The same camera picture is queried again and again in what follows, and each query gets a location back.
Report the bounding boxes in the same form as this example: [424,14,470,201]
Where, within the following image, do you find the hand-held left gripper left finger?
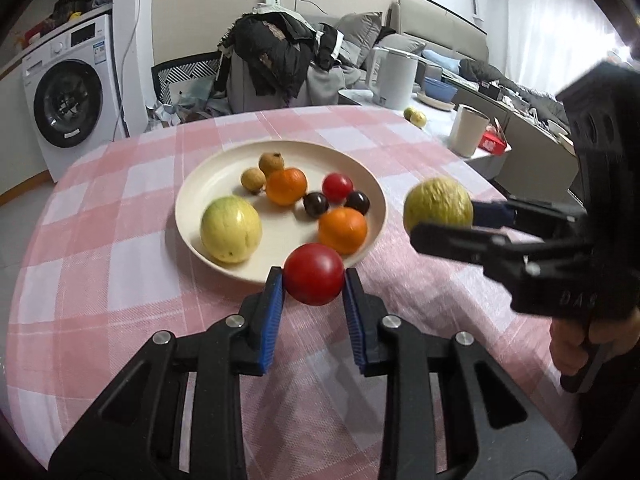
[47,266,287,480]

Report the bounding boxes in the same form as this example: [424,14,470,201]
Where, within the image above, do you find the pile of black clothes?
[217,10,346,108]

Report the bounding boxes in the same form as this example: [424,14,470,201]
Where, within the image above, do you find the blue bowl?
[422,76,458,102]

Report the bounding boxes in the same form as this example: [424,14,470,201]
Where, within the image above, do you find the dark grey blanket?
[460,57,568,126]

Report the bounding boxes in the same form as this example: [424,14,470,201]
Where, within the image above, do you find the grey cushion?
[335,11,383,68]

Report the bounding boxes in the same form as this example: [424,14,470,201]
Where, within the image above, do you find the person's right hand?
[549,309,640,376]

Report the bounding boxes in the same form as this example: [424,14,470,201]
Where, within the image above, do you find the white washing machine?
[20,14,126,183]

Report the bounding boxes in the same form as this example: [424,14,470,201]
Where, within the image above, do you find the black cooking pot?
[52,0,93,20]

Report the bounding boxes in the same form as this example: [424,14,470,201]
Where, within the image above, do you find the brown longan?
[258,152,285,177]

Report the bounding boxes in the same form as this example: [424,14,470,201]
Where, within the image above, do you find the pink checkered tablecloth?
[0,105,586,480]

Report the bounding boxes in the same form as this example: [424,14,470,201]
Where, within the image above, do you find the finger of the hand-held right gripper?
[470,199,588,241]
[410,222,556,281]

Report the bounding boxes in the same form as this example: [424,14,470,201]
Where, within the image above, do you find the orange tangerine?
[318,207,368,254]
[265,168,307,206]

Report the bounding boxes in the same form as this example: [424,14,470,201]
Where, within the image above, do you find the white cup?
[449,104,491,157]

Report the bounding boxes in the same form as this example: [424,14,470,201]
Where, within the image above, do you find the cream round plate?
[174,140,388,283]

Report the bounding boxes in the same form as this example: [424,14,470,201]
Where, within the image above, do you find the dark purple plum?
[303,192,330,219]
[345,190,371,215]

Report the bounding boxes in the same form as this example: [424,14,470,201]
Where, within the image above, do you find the red tomato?
[322,173,354,204]
[283,243,346,307]

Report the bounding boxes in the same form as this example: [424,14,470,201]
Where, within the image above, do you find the light blue pillow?
[422,50,461,73]

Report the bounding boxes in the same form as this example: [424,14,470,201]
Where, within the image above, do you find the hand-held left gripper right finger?
[342,267,576,480]

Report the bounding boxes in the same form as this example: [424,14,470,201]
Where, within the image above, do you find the grey sofa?
[300,0,586,196]

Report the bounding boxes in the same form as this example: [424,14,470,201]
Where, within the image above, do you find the beige dish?
[417,91,456,111]

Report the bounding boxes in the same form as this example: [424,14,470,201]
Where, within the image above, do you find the smooth yellow-green guava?
[200,196,263,264]

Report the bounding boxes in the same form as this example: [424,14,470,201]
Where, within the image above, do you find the wrinkled yellow-green guava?
[403,177,474,236]

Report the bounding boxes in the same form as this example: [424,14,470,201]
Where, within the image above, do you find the red tissue box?
[477,117,508,155]

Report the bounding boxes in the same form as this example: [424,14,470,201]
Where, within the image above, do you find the chair with patterned backrest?
[151,52,231,111]

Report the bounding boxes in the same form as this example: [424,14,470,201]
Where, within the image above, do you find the white electric kettle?
[366,46,419,107]

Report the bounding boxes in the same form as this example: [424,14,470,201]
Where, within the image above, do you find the yellowish longan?
[241,168,267,194]

